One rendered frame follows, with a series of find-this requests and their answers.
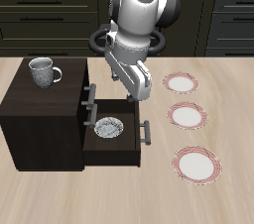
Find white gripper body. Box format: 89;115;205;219
104;45;154;102

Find grey marbled bowl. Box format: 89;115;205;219
93;116;125;141

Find small red-rimmed white plate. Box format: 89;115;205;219
162;70;200;95

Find medium red-rimmed white plate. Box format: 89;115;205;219
166;101;209;131

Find large red-rimmed white plate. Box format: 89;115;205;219
171;145;223;186

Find dark wooden cabinet drawer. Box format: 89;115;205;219
81;98;153;169

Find grey speckled mug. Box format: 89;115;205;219
28;56;64;90

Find dark olive kitchen cupboards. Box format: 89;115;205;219
0;0;216;58

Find dark wooden cabinet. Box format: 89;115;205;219
0;56;98;172

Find dark grey kitchen cupboards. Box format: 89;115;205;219
204;0;254;58

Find flat black base plate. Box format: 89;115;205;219
87;25;166;55

